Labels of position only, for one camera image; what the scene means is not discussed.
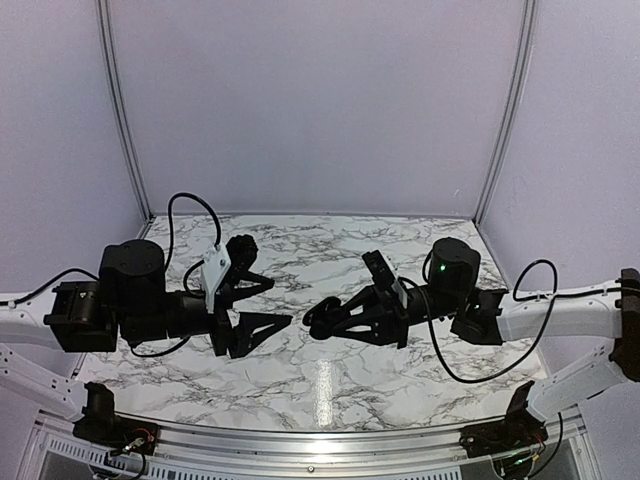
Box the right aluminium corner post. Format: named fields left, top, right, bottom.
left=473, top=0, right=539, bottom=228

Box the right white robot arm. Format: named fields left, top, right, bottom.
left=305, top=262, right=639, bottom=448

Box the aluminium corner post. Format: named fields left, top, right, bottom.
left=473, top=0, right=539, bottom=228
left=95, top=0, right=154, bottom=223

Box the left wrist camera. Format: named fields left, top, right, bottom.
left=200, top=235, right=257, bottom=314

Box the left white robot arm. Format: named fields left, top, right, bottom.
left=1, top=235, right=292, bottom=359

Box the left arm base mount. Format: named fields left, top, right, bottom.
left=73, top=382, right=159, bottom=455

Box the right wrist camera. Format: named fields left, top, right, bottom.
left=362, top=250, right=409, bottom=308

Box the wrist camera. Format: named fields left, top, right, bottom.
left=200, top=235, right=257, bottom=314
left=362, top=250, right=409, bottom=308

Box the left aluminium corner post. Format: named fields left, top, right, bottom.
left=95, top=0, right=154, bottom=223

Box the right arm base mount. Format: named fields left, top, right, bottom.
left=459, top=381, right=548, bottom=458

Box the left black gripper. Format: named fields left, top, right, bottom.
left=122, top=290, right=293, bottom=360

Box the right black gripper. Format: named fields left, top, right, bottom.
left=328, top=283, right=463, bottom=351

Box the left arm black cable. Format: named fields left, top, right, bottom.
left=127, top=191, right=223, bottom=358

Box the aluminium front rail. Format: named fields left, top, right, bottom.
left=29, top=412, right=591, bottom=480

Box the black earbud charging case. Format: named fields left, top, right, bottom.
left=302, top=296, right=347, bottom=340

